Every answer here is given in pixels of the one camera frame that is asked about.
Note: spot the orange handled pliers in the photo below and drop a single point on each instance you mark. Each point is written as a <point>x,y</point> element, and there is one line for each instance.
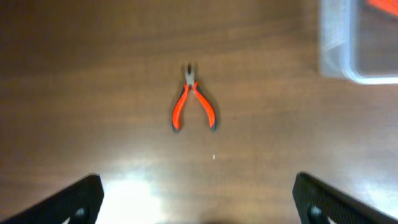
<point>191,84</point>

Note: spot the clear plastic container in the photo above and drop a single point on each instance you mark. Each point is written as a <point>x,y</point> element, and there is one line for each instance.
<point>357,43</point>

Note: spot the orange socket holder strip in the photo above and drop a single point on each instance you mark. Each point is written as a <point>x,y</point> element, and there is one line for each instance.
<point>388,7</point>

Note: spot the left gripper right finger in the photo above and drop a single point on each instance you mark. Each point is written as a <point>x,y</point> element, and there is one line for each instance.
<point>318,202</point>

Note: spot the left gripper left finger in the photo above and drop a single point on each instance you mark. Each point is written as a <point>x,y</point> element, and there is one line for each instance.
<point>77,203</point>

